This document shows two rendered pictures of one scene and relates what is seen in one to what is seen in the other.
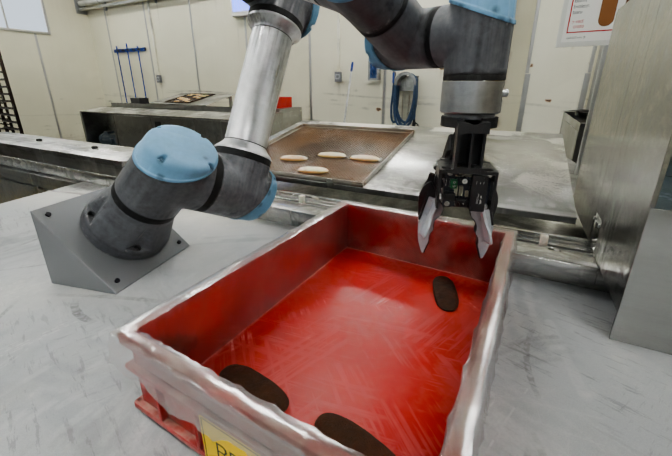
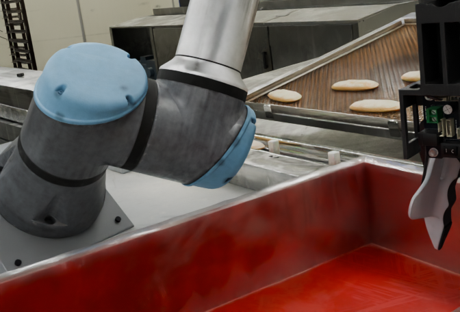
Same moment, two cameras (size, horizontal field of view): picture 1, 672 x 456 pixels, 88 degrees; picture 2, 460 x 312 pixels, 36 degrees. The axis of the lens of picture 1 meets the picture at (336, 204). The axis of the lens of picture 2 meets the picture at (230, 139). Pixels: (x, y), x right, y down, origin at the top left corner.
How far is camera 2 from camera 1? 0.27 m
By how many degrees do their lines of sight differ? 28
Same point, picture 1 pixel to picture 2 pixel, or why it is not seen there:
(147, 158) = (45, 91)
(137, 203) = (40, 154)
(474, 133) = (443, 21)
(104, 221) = (9, 179)
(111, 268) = (14, 245)
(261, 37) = not seen: outside the picture
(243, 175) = (189, 113)
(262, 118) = (226, 21)
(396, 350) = not seen: outside the picture
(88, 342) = not seen: outside the picture
